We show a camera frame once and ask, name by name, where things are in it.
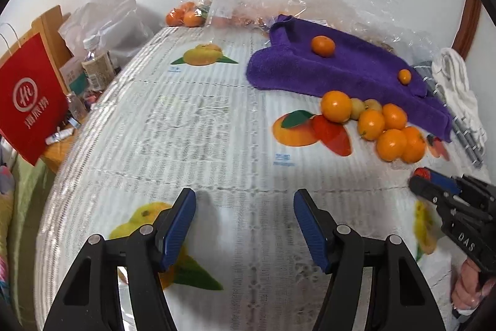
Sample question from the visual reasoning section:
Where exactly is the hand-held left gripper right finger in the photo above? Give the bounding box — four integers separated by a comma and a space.
293, 189, 446, 331

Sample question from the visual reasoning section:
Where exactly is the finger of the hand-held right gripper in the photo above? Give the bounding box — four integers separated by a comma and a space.
424, 170, 466, 196
408, 177, 452, 208

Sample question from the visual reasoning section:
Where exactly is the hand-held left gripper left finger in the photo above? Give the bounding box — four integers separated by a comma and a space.
42, 188, 197, 331

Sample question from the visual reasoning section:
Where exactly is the person's right hand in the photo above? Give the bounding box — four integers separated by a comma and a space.
450, 259, 496, 318

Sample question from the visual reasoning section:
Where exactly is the grey checked cloth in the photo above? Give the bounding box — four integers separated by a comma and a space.
412, 60, 485, 168

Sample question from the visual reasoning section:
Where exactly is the white folded towel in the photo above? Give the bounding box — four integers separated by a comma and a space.
432, 47, 488, 150

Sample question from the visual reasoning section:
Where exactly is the fruit-print table cover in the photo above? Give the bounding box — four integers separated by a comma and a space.
37, 25, 493, 331

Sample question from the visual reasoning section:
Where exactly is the wooden nightstand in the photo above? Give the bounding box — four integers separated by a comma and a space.
31, 4, 88, 173

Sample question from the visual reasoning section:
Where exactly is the purple towel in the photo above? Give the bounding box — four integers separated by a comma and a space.
246, 14, 454, 143

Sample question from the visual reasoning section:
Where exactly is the small clear bottle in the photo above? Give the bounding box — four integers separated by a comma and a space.
66, 92, 88, 123

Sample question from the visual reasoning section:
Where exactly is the green blanket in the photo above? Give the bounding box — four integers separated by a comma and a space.
0, 150, 57, 320

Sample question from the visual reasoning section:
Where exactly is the clear plastic bottle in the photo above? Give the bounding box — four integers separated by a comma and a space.
82, 35, 117, 92

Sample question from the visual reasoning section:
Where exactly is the small white box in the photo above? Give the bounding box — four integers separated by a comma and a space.
60, 57, 85, 92

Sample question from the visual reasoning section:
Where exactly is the red paper bag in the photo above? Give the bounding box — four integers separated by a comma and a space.
0, 23, 71, 166

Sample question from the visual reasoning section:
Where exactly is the clear bag of mandarins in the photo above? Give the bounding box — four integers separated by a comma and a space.
166, 0, 213, 28

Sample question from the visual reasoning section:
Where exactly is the large crinkled clear plastic bag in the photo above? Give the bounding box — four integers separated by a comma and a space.
207, 0, 440, 58

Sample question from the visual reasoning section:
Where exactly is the white plastic bag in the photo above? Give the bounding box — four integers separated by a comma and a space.
58, 0, 156, 73

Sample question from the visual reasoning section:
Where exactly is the brown wooden door frame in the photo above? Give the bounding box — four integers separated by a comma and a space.
451, 0, 482, 61

